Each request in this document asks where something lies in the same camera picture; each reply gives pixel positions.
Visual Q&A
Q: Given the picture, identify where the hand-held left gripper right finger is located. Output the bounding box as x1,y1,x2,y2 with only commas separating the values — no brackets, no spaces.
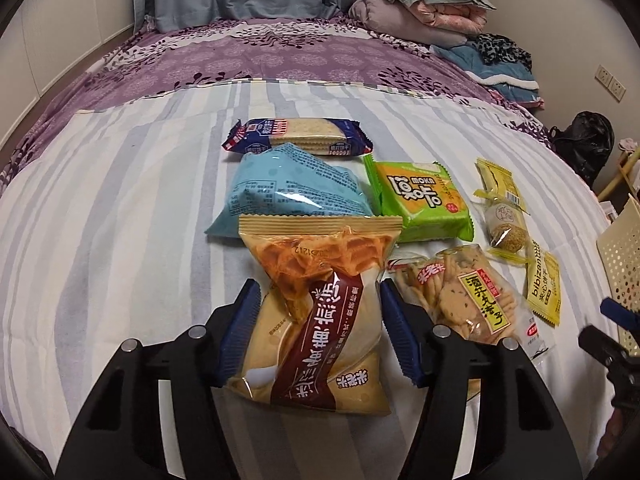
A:
379,279,585,480

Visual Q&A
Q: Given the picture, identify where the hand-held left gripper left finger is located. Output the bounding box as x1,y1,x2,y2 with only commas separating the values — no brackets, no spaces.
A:
54,279,262,480

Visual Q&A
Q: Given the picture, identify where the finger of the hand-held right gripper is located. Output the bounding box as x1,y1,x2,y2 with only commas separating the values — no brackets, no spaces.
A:
600,296,640,329
578,326,630,369

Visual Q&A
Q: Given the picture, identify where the cream perforated plastic basket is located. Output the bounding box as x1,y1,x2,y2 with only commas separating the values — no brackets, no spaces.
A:
596,195,640,356

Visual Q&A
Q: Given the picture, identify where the clear biscuit bag yellow label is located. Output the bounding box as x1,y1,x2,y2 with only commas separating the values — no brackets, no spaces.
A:
387,244,557,366

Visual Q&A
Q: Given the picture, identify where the yellow rice cracker packet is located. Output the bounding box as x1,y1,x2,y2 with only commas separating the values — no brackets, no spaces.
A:
522,240,563,328

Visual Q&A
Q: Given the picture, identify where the tan chip bag red band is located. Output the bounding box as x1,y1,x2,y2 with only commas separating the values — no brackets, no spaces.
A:
226,212,405,417

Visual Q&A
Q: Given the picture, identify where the green snack packet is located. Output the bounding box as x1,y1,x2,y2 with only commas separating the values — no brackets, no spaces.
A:
363,154,475,243

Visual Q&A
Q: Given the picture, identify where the clear sesame ball packet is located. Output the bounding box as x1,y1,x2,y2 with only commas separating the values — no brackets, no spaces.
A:
475,190,532,263

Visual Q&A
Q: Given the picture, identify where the light blue snack bag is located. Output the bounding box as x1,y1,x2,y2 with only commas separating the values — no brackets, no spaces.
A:
204,142,375,238

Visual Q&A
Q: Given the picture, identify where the dark blue cracker packet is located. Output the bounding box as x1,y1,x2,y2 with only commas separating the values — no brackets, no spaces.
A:
221,117,375,162

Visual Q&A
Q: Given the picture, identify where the bamboo shelf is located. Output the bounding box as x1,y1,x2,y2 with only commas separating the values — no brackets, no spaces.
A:
597,147,640,221

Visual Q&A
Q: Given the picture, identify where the striped blanket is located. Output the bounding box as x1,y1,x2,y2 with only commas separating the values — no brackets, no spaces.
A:
0,77,640,480

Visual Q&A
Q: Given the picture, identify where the black bag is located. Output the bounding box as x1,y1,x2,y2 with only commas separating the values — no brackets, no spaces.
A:
550,111,615,186

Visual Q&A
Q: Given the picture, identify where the blue fleece blanket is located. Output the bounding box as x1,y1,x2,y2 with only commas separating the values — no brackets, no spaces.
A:
430,42,543,107

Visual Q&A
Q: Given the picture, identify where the purple floral bedsheet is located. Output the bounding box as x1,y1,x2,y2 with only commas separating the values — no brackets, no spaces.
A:
0,16,551,196

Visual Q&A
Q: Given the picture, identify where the leopard print cloth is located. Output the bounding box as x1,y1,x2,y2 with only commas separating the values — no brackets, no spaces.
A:
470,34,533,68

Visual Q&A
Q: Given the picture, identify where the pink folded quilt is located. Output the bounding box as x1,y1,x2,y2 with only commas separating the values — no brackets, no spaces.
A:
420,0,488,36

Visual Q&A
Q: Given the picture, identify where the white wardrobe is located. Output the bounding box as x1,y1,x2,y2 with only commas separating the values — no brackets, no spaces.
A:
0,0,146,151

